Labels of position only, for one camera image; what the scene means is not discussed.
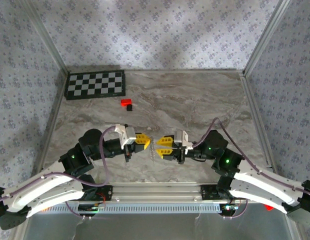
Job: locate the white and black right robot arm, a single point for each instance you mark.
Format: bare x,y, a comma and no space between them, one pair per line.
257,183

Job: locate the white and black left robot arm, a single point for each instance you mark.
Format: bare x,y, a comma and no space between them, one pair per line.
45,186

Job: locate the small black block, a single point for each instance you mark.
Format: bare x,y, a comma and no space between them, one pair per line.
130,107

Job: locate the red toy block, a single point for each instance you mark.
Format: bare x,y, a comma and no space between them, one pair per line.
126,102

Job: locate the black and white checkerboard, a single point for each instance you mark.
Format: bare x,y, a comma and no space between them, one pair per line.
95,85

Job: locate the small circuit board with LED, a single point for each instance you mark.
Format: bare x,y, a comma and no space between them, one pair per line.
91,208
229,208

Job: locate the orange round object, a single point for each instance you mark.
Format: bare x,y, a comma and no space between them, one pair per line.
45,209

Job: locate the red studded toy brick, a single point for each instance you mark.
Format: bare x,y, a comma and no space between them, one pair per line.
268,207

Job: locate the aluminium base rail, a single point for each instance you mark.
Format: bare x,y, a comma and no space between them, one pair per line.
155,191

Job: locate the aluminium table edge rail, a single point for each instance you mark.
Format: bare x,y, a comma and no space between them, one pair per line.
50,125
257,120
155,71

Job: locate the aluminium frame post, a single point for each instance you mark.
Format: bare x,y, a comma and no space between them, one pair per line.
45,37
265,37

